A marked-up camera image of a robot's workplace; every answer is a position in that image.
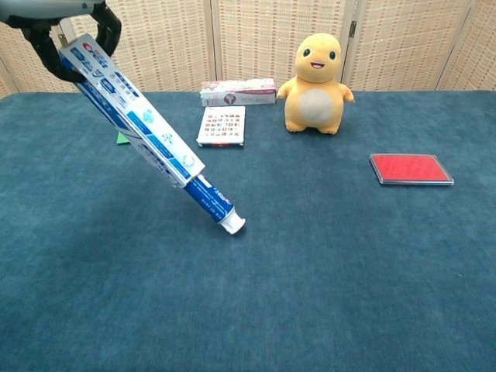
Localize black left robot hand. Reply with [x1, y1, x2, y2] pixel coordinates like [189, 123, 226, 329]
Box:
[0, 0, 122, 84]

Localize blue and white toothpaste box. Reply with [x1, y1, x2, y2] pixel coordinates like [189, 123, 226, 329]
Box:
[57, 33, 206, 189]

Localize blue and white toothpaste tube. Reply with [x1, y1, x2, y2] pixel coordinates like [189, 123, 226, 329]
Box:
[183, 174, 247, 236]

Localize white patterned card pack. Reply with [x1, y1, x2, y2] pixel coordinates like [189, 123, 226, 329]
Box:
[196, 105, 246, 149]

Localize pink floral toothpaste box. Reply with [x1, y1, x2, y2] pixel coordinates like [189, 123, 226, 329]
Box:
[199, 78, 277, 108]

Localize woven folding screen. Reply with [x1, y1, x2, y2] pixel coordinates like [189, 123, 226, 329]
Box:
[0, 0, 496, 100]

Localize yellow plush dinosaur toy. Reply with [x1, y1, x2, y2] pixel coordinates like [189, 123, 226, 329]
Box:
[276, 33, 356, 136]

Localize teal table cloth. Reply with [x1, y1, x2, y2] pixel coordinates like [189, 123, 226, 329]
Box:
[0, 90, 496, 372]

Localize red ink pad case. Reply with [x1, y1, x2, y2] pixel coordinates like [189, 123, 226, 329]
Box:
[369, 153, 455, 186]

